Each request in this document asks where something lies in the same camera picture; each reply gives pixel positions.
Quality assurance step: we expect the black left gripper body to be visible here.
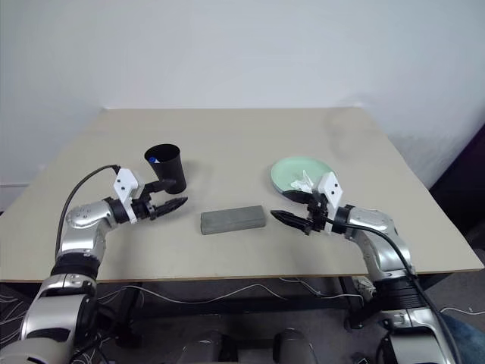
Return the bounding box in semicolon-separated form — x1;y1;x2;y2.
132;183;158;221

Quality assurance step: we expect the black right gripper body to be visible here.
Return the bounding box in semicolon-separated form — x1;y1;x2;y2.
302;196;330;237

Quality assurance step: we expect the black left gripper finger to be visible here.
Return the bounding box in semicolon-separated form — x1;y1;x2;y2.
145;180;177;193
153;196;189;219

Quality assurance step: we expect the white tissue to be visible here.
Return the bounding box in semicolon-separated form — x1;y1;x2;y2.
289;169;316;193

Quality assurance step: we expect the black plastic cup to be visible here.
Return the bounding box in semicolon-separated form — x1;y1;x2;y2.
143;143;188;193

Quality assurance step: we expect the pale green round plate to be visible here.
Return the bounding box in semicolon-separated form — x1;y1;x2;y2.
269;156;336;204

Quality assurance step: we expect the grey translucent glasses case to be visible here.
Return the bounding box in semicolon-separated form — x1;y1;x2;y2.
199;205;269;237

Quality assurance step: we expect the dark rounded shape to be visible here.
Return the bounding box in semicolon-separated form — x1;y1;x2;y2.
180;329;239;364
274;327;320;364

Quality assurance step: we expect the blue cloth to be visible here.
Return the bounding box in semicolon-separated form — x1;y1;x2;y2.
441;310;485;364

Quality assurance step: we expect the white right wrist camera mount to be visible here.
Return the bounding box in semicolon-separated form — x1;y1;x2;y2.
315;171;344;234

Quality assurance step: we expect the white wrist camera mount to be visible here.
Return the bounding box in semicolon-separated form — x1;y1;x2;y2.
315;171;344;234
113;167;146;223

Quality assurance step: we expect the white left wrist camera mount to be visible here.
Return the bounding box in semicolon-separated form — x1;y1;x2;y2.
113;167;146;223

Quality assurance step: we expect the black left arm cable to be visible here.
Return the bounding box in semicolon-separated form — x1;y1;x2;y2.
55;163;120;256

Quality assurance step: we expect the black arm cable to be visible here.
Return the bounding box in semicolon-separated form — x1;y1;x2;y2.
327;218;462;364
55;163;120;256

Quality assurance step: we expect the short white cable under table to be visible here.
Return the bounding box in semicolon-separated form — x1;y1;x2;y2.
279;276;365;301

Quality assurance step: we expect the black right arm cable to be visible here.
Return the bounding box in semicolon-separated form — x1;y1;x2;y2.
327;218;462;364

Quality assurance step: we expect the long white cable under table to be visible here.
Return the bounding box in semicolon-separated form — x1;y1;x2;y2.
95;284;289;305

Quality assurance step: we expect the black metal table frame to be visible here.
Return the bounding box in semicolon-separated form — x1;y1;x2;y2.
113;276;448;331

